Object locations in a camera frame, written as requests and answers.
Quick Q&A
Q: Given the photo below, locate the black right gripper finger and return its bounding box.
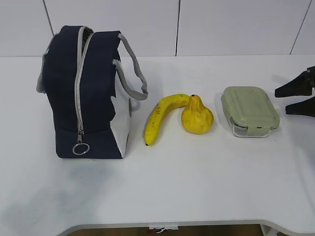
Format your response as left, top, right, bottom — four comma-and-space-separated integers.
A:
285, 97, 315, 116
274, 66, 315, 98

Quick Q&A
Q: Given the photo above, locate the green lid glass container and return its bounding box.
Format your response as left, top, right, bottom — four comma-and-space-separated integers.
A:
221, 87, 280, 138

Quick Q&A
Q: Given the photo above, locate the yellow pear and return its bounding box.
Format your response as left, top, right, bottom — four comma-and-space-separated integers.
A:
181, 94, 214, 135

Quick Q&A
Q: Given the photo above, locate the yellow banana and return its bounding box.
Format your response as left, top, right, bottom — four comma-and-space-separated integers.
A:
144, 93, 189, 146

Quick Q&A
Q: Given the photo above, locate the navy blue lunch bag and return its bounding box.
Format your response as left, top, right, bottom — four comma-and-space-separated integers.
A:
36, 26, 148, 159

